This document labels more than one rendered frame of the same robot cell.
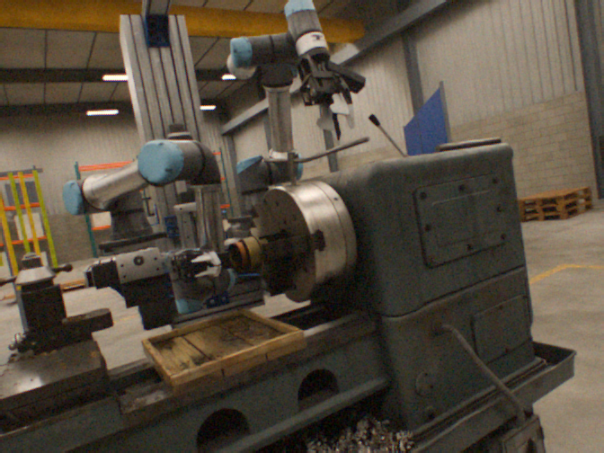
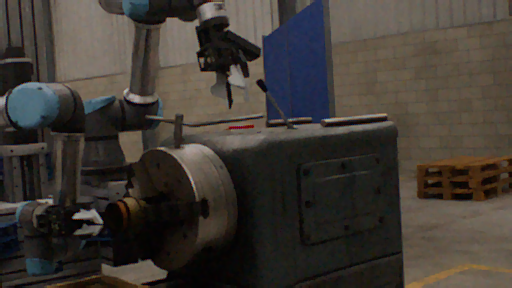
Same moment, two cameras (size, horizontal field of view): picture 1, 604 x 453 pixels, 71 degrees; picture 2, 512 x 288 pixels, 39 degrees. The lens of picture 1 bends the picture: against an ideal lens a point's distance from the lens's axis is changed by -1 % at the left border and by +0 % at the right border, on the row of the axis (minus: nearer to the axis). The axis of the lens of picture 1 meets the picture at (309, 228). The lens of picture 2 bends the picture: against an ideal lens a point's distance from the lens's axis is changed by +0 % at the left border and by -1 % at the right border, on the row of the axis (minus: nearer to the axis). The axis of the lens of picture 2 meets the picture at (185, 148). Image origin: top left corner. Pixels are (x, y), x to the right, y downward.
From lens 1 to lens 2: 0.73 m
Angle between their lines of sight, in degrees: 8
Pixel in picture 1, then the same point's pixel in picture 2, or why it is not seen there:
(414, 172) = (300, 147)
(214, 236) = (72, 191)
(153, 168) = (26, 113)
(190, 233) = (18, 181)
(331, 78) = (230, 49)
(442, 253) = (319, 231)
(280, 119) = (146, 59)
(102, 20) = not seen: outside the picture
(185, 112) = (24, 32)
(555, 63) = not seen: outside the picture
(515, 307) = not seen: outside the picture
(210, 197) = (73, 147)
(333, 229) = (218, 198)
